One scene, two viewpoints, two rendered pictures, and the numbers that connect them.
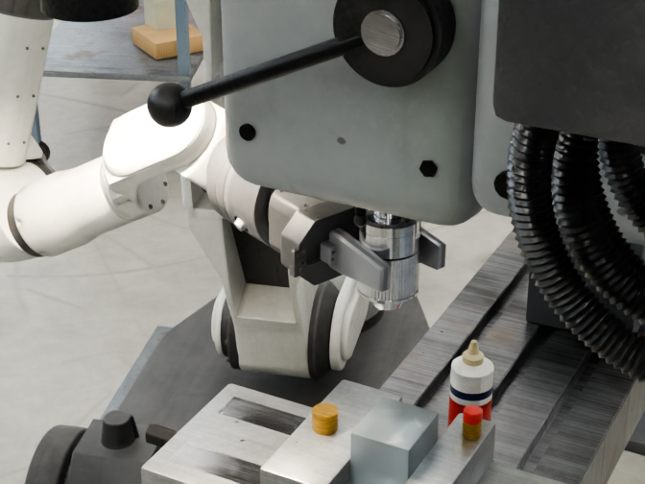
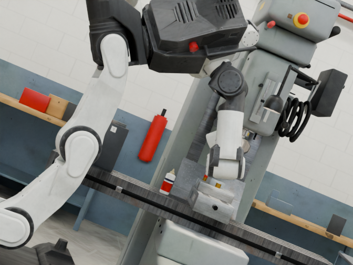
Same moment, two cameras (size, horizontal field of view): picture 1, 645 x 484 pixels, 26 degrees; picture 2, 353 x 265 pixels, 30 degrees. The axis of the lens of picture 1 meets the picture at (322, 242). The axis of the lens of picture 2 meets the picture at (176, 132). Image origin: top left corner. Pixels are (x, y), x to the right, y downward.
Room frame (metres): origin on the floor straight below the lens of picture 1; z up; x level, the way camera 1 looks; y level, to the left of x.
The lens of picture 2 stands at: (2.52, 2.19, 1.17)
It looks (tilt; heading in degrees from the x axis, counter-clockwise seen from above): 0 degrees down; 240
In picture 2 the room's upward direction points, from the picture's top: 23 degrees clockwise
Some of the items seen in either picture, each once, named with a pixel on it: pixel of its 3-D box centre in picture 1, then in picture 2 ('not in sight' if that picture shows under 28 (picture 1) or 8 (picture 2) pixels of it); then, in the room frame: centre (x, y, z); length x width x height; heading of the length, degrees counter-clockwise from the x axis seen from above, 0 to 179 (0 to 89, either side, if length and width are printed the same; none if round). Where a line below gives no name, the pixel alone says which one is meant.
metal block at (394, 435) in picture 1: (394, 452); (215, 186); (0.94, -0.06, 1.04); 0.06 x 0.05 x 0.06; 152
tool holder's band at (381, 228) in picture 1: (389, 218); not in sight; (0.92, -0.05, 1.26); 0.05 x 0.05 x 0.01
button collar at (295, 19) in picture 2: not in sight; (301, 20); (1.02, 0.16, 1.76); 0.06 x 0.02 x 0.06; 153
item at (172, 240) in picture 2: not in sight; (197, 243); (0.92, -0.05, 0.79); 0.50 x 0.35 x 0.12; 63
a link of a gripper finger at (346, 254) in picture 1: (354, 264); not in sight; (0.90, -0.02, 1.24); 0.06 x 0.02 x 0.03; 38
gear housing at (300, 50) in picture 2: not in sight; (278, 47); (0.90, -0.09, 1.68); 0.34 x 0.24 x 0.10; 63
